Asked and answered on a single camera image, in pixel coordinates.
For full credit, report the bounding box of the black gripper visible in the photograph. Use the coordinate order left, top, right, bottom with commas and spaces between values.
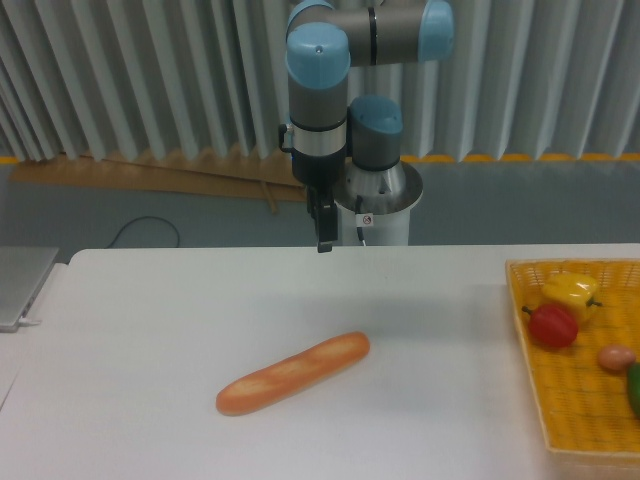
291, 150, 346, 253

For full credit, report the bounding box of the red toy bell pepper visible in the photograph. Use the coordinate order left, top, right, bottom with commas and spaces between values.
521, 304, 579, 348

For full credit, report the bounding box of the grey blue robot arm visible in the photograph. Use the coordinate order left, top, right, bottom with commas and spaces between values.
278, 1, 455, 253

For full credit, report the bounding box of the yellow toy bell pepper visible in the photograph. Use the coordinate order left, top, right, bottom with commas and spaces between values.
541, 272, 603, 324

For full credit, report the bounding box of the green toy pepper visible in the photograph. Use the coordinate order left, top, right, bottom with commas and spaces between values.
626, 362, 640, 418

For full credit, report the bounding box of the brown cardboard sheet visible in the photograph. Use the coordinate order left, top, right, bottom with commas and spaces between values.
10, 146, 306, 213

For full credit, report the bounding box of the toy baguette bread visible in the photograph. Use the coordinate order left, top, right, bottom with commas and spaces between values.
215, 331, 370, 416

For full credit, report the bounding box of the silver laptop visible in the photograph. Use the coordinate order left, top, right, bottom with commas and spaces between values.
1, 246, 59, 333

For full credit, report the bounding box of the brown toy egg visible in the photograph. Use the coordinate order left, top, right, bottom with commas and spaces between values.
597, 344, 636, 372

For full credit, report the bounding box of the yellow woven basket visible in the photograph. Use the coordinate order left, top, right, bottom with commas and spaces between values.
506, 259, 639, 462

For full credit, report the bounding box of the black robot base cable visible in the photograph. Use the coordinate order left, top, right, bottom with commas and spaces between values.
354, 194, 369, 247

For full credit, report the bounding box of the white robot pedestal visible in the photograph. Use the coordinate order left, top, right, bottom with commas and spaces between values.
334, 161, 423, 246

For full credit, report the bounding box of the black floor cable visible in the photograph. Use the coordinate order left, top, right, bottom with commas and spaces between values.
101, 215, 181, 249

